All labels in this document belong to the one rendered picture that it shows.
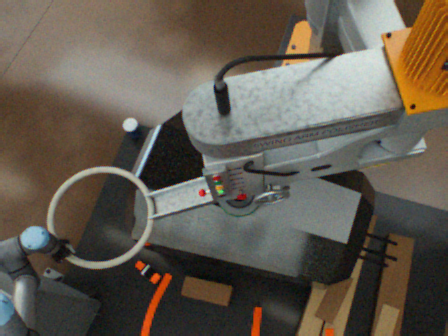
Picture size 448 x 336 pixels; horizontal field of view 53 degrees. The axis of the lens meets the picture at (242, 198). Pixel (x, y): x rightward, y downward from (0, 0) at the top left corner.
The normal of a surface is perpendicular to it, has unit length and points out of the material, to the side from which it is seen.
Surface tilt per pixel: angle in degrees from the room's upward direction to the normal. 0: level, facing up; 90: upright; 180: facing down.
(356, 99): 0
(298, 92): 0
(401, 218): 0
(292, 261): 45
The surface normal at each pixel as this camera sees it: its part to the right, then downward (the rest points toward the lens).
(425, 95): -0.05, -0.29
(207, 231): -0.25, 0.44
